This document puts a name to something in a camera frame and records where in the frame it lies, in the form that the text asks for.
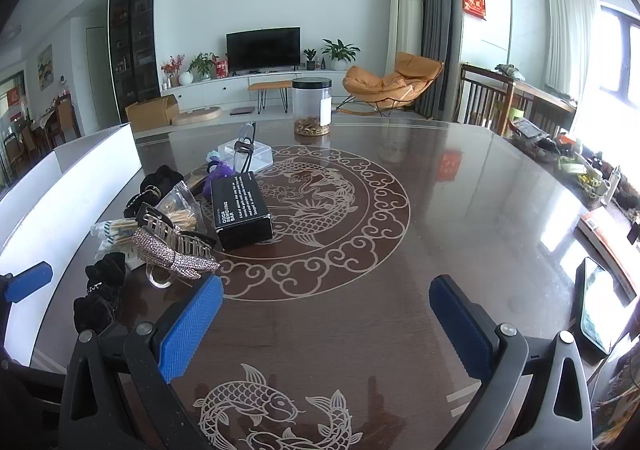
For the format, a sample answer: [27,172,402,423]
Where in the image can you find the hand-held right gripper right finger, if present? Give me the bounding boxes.
[429,274,593,450]

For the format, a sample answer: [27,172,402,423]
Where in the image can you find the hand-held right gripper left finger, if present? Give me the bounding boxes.
[59,274,224,450]

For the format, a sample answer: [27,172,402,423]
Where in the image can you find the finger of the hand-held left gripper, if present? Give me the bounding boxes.
[0,261,54,331]

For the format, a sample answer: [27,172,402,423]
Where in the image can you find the black velvet scrunchie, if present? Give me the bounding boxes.
[73,294,120,337]
[84,251,127,301]
[139,165,186,201]

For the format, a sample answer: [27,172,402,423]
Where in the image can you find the rhinestone hair claw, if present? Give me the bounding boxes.
[131,202,222,281]

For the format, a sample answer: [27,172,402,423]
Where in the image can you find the bag of cotton swabs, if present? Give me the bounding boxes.
[90,217,146,261]

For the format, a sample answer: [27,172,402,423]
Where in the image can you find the white storage box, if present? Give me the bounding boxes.
[0,122,143,371]

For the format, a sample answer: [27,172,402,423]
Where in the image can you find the bag of toothpicks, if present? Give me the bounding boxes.
[155,180,206,233]

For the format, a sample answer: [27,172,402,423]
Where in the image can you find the black rectangular box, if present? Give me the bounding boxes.
[210,171,274,252]

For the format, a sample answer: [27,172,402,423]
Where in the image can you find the purple toy figure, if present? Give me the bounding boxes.
[202,157,236,181]

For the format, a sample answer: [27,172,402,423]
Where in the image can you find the clear plastic box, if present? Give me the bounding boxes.
[217,142,274,170]

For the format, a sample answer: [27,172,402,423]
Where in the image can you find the eyeglasses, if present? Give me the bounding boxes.
[232,121,258,176]

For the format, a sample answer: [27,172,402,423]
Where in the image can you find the wooden dining chair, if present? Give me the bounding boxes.
[54,96,82,143]

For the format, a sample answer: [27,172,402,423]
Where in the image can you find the red and white book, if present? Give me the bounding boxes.
[577,210,632,251]

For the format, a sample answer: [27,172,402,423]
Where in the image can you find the tea set clutter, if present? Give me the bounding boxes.
[512,117,640,216]

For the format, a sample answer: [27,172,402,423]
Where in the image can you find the cardboard box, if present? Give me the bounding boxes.
[125,94,180,133]

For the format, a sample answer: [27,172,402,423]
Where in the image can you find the oval wooden board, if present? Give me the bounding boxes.
[171,106,223,127]

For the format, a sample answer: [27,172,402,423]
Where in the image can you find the wooden slatted armchair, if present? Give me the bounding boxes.
[459,62,578,138]

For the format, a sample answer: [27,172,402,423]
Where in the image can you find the white television cabinet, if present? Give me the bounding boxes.
[159,65,351,111]

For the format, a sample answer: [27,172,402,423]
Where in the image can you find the clear jar with black lid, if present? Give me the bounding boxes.
[291,78,333,136]

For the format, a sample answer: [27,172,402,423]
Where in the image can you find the wooden bench with metal legs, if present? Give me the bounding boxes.
[248,80,293,115]

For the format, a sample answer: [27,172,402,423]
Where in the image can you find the orange lounge chair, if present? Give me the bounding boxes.
[336,52,445,118]

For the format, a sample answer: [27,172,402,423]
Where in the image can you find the red flower bouquet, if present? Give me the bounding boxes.
[161,55,186,88]

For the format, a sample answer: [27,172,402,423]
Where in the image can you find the bushy potted plant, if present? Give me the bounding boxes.
[187,51,219,81]

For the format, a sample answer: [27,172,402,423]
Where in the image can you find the black display cabinet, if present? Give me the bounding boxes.
[109,0,162,131]

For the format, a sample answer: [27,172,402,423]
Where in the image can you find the flat screen television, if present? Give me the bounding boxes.
[226,28,302,72]

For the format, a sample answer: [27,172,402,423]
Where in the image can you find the large potted plant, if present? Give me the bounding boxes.
[320,38,361,72]

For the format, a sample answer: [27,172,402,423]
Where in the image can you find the white sheer curtain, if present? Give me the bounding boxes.
[545,0,601,96]

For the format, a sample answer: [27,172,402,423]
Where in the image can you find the covered standing air conditioner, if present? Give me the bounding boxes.
[385,0,426,76]

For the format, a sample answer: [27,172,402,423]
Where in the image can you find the dark framed window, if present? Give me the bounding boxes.
[597,5,640,96]

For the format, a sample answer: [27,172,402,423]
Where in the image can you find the grey curtain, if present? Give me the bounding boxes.
[410,0,463,121]

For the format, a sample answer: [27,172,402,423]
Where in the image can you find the tablet with dark frame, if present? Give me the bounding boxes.
[575,256,640,356]

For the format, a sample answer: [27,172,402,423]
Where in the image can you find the framed wall painting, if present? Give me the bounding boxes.
[37,44,54,90]

